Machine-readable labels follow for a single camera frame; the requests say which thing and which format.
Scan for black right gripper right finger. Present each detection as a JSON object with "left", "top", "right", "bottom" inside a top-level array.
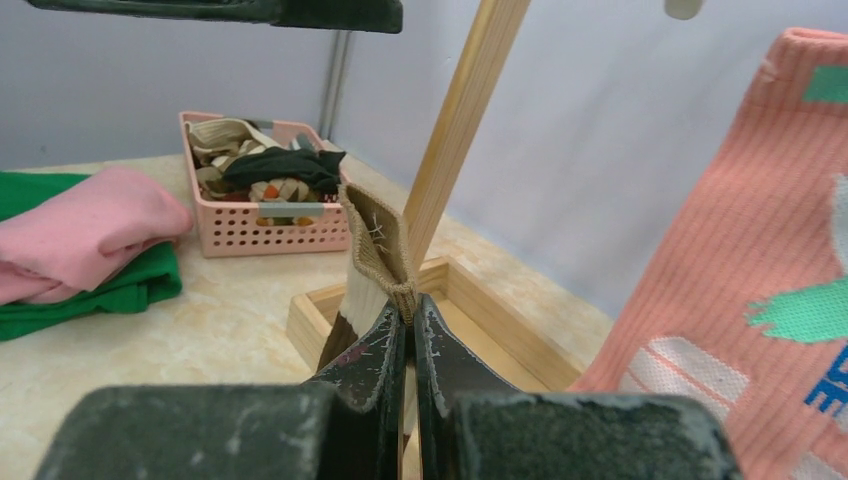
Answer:
[{"left": 413, "top": 295, "right": 742, "bottom": 479}]

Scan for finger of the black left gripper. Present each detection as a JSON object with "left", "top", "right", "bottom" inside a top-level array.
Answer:
[{"left": 28, "top": 0, "right": 403, "bottom": 34}]

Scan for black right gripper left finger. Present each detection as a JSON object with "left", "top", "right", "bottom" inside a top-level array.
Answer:
[{"left": 37, "top": 305, "right": 406, "bottom": 479}]

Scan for brown beige striped sock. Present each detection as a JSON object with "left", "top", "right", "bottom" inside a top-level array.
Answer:
[{"left": 317, "top": 183, "right": 419, "bottom": 370}]

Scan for wooden hanger stand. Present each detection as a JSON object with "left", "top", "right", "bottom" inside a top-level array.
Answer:
[{"left": 286, "top": 0, "right": 588, "bottom": 480}]

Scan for pile of socks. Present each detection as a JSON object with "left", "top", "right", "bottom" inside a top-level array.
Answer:
[{"left": 184, "top": 118, "right": 346, "bottom": 203}]

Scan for white hanger clip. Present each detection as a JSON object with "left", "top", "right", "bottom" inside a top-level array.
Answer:
[{"left": 664, "top": 0, "right": 704, "bottom": 21}]

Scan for black sock in basket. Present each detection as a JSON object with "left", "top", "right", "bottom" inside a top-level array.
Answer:
[{"left": 222, "top": 147, "right": 346, "bottom": 195}]

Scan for pink plastic basket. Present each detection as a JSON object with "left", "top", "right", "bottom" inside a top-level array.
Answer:
[{"left": 179, "top": 111, "right": 351, "bottom": 258}]

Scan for green folded cloth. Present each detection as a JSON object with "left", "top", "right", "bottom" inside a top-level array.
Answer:
[{"left": 1, "top": 167, "right": 193, "bottom": 341}]

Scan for pink folded cloth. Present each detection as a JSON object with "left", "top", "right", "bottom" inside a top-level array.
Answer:
[{"left": 1, "top": 167, "right": 193, "bottom": 304}]

